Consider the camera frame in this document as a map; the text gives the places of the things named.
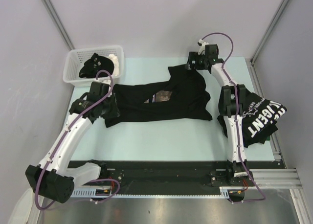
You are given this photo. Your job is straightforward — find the black garment in basket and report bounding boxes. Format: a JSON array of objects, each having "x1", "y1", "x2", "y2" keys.
[{"x1": 79, "y1": 53, "x2": 114, "y2": 78}]

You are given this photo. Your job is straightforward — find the white perforated plastic basket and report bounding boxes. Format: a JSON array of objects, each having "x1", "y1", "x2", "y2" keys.
[{"x1": 63, "y1": 45, "x2": 124, "y2": 87}]

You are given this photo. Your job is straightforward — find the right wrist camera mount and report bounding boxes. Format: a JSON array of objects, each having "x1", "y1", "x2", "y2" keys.
[{"x1": 198, "y1": 39, "x2": 219, "y2": 60}]

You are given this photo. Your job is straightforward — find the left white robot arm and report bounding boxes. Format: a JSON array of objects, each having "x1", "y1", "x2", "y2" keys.
[{"x1": 25, "y1": 94, "x2": 120, "y2": 210}]

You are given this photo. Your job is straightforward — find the white slotted cable duct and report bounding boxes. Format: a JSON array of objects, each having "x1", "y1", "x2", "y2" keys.
[{"x1": 71, "y1": 188, "x2": 97, "y2": 198}]

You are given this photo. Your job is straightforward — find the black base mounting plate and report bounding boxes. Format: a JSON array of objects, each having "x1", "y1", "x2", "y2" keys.
[{"x1": 68, "y1": 160, "x2": 286, "y2": 202}]

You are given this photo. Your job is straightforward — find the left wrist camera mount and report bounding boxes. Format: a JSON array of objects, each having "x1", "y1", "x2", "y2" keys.
[{"x1": 89, "y1": 81, "x2": 111, "y2": 97}]

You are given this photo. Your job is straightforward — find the folded black printed t-shirt stack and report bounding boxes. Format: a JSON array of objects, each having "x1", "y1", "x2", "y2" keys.
[{"x1": 217, "y1": 91, "x2": 288, "y2": 149}]

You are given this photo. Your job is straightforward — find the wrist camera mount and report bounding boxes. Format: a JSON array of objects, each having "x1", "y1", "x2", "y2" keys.
[
  {"x1": 198, "y1": 39, "x2": 219, "y2": 60},
  {"x1": 89, "y1": 81, "x2": 111, "y2": 97}
]

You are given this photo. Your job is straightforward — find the black graphic t-shirt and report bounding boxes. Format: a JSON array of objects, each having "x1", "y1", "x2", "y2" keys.
[{"x1": 105, "y1": 65, "x2": 213, "y2": 128}]

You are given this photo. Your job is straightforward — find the white cloth in basket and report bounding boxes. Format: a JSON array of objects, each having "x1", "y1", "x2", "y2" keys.
[{"x1": 107, "y1": 54, "x2": 120, "y2": 77}]

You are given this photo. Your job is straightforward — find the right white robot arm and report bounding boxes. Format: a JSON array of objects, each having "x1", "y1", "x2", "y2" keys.
[{"x1": 186, "y1": 51, "x2": 251, "y2": 187}]

